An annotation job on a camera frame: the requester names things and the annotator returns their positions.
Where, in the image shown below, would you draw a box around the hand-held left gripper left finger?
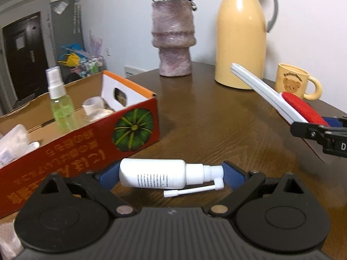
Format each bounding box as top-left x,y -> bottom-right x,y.
41,162 -> 137,218

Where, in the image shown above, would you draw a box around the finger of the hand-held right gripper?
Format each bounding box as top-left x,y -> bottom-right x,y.
290,121 -> 347,142
323,116 -> 347,128

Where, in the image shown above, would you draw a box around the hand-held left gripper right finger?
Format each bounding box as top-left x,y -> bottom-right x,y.
208,161 -> 303,218

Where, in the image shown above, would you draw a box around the white spray bottle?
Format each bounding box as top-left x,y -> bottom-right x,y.
119,158 -> 225,198

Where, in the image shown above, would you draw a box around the cardboard box with red sides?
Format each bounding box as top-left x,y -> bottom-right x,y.
0,70 -> 159,219

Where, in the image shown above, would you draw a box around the white and red lint brush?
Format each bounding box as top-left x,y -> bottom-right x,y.
230,63 -> 331,164

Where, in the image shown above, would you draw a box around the white tape roll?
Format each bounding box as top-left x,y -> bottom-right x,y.
82,97 -> 105,121

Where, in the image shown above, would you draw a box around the yellow bear mug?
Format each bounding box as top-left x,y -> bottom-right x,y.
274,63 -> 323,101

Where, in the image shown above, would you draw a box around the green spray bottle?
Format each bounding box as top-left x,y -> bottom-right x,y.
46,66 -> 76,135

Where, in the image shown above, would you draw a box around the clear plastic packet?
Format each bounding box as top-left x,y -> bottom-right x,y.
0,124 -> 31,168

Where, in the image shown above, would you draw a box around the yellow thermos jug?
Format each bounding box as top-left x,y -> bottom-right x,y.
215,0 -> 279,90

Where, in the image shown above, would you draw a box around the white board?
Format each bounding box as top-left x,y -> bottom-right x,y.
124,65 -> 148,78

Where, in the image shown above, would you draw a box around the metal trolley with bottles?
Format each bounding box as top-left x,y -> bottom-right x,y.
80,55 -> 105,78

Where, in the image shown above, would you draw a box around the pale patterned cloth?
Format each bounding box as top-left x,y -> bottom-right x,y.
0,219 -> 25,260

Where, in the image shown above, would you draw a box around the yellow bag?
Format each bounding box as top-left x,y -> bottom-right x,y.
58,54 -> 81,68

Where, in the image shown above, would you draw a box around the purple fairy wings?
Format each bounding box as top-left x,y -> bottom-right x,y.
88,30 -> 104,57

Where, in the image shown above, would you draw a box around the blue folding rack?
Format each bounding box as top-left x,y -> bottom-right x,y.
61,43 -> 83,56

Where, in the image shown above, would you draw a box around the dark entrance door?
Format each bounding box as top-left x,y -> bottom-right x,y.
2,11 -> 51,102

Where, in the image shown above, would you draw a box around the grey refrigerator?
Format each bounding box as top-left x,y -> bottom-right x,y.
49,0 -> 85,68

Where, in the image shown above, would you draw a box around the pink textured vase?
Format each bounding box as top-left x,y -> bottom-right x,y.
151,0 -> 197,77

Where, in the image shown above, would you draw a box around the folded clear umbrella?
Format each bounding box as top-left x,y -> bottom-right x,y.
73,3 -> 82,34

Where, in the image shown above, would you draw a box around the paper notice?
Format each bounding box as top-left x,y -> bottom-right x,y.
15,34 -> 27,51

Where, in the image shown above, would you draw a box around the clear plastic bag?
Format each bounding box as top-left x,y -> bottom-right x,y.
53,1 -> 68,14

